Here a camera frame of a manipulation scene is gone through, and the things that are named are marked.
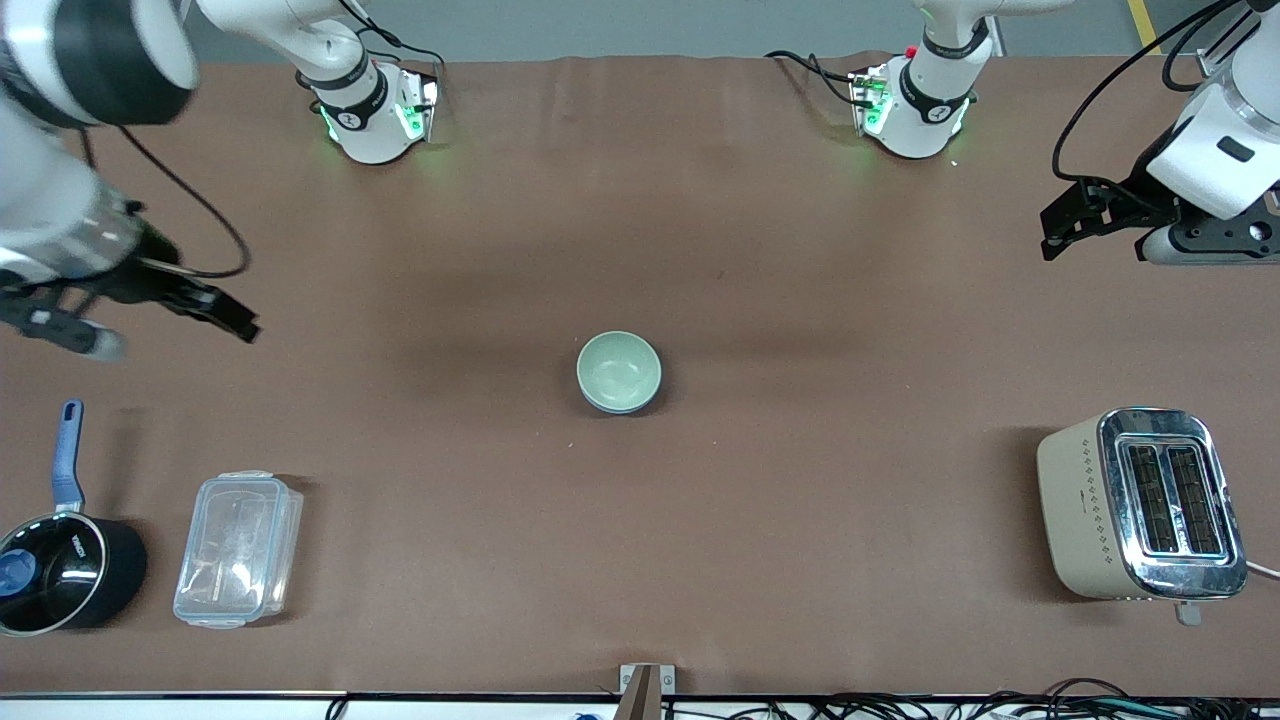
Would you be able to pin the beige chrome toaster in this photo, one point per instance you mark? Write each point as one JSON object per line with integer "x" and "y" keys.
{"x": 1140, "y": 505}

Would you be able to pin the glass lid with blue knob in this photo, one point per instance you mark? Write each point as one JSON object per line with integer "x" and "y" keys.
{"x": 40, "y": 575}

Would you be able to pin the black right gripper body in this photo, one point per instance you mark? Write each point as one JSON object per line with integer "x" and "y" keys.
{"x": 141, "y": 276}

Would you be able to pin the green bowl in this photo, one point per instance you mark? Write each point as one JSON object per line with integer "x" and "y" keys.
{"x": 618, "y": 368}

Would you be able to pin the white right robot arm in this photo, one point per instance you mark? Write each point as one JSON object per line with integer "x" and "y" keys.
{"x": 368, "y": 118}

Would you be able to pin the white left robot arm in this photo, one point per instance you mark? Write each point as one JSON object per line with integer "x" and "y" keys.
{"x": 918, "y": 112}

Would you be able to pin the brown table cloth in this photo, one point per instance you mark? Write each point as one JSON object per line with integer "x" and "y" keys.
{"x": 640, "y": 560}

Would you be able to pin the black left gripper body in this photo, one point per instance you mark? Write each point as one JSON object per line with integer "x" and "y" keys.
{"x": 1143, "y": 199}

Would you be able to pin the clear plastic food container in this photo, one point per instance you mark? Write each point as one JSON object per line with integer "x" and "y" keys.
{"x": 238, "y": 549}

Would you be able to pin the metal bracket with brown post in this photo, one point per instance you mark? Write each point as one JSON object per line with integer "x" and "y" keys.
{"x": 646, "y": 690}

